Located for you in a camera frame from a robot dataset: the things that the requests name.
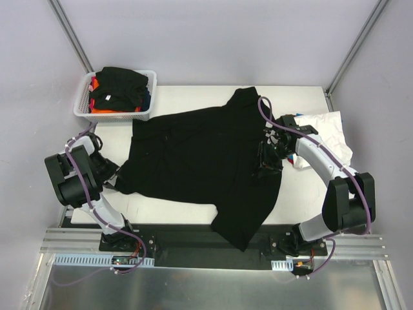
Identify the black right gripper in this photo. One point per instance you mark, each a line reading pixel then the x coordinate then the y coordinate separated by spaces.
pixel 267 158

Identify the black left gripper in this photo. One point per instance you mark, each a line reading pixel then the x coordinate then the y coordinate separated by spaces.
pixel 110 171

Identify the white t shirt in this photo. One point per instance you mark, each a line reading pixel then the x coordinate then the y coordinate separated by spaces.
pixel 329 127

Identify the white plastic laundry basket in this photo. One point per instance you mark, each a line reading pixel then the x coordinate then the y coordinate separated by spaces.
pixel 82 102

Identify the black t shirt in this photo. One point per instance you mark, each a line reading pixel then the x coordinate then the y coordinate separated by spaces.
pixel 122 75
pixel 206 156

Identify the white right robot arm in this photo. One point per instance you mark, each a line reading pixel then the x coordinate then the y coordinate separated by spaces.
pixel 350 201

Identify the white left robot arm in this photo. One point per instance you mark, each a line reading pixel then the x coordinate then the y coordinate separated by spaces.
pixel 79 175

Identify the orange t shirt in basket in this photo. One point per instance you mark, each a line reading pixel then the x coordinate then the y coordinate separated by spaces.
pixel 108 97

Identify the pink t shirt in basket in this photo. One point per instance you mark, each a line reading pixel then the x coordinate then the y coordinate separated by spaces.
pixel 91 88

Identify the dark blue t shirt in basket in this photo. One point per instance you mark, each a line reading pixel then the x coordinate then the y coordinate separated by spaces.
pixel 145 103

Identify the black t shirt in basket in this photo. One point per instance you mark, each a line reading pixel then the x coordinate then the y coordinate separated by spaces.
pixel 122 75

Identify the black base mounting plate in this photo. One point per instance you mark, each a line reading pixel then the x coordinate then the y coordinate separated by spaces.
pixel 262 248

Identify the aluminium front rail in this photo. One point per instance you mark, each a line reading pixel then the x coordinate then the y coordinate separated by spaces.
pixel 347 246

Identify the left white cable duct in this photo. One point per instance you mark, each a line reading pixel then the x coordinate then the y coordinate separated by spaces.
pixel 101 260

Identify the white cable duct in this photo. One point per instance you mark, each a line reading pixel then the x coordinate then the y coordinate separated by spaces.
pixel 282 265
pixel 101 260

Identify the right white cable duct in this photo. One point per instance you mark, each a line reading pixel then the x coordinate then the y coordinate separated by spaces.
pixel 282 265

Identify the left aluminium frame post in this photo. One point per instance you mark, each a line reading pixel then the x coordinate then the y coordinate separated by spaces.
pixel 82 63

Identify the aluminium frame post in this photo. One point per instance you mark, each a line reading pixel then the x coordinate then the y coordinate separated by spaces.
pixel 82 63
pixel 360 39

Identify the right aluminium frame post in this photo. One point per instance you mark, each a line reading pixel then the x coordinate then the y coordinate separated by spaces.
pixel 360 39

